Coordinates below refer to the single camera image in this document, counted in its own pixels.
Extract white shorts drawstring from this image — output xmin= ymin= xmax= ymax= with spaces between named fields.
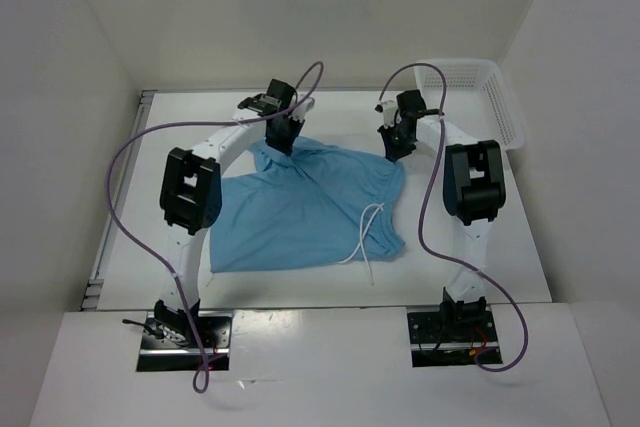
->
xmin=338 ymin=203 xmax=385 ymax=286

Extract light blue mesh shorts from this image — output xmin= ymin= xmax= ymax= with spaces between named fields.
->
xmin=209 ymin=137 xmax=406 ymax=274

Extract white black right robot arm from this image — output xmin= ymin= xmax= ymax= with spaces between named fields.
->
xmin=375 ymin=90 xmax=506 ymax=341

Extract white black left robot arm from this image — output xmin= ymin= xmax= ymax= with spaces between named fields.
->
xmin=154 ymin=79 xmax=315 ymax=347

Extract white plastic mesh basket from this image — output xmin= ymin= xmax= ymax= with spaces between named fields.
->
xmin=413 ymin=58 xmax=525 ymax=151

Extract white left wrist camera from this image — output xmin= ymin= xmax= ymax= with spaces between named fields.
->
xmin=290 ymin=97 xmax=315 ymax=124

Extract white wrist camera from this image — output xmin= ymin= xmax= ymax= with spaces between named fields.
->
xmin=374 ymin=100 xmax=398 ymax=128
xmin=290 ymin=97 xmax=315 ymax=124

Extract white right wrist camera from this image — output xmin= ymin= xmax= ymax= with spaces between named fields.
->
xmin=374 ymin=100 xmax=398 ymax=128

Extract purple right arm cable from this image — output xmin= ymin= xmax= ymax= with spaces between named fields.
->
xmin=379 ymin=62 xmax=530 ymax=372

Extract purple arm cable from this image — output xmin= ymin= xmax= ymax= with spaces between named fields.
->
xmin=106 ymin=60 xmax=326 ymax=393
xmin=379 ymin=62 xmax=530 ymax=372

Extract aluminium table edge rail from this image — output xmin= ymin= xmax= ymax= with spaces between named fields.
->
xmin=79 ymin=90 xmax=156 ymax=312

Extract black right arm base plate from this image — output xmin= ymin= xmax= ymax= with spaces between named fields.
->
xmin=406 ymin=307 xmax=503 ymax=368

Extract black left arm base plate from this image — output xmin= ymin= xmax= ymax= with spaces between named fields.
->
xmin=123 ymin=311 xmax=233 ymax=372

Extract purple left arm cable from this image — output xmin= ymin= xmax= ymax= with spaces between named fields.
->
xmin=106 ymin=60 xmax=326 ymax=393

